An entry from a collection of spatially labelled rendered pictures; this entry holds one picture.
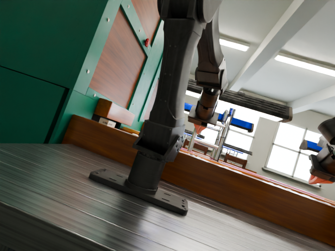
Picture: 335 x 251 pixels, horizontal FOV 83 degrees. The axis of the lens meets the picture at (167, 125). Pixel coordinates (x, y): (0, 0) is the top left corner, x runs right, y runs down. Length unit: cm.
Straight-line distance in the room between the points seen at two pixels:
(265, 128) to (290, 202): 581
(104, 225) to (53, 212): 6
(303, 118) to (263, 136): 129
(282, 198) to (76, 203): 53
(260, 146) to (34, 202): 621
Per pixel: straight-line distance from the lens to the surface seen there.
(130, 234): 26
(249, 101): 95
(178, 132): 39
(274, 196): 64
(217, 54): 54
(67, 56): 76
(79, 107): 75
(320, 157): 76
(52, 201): 29
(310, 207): 68
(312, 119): 708
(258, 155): 633
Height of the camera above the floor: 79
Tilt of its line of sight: 4 degrees up
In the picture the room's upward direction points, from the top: 19 degrees clockwise
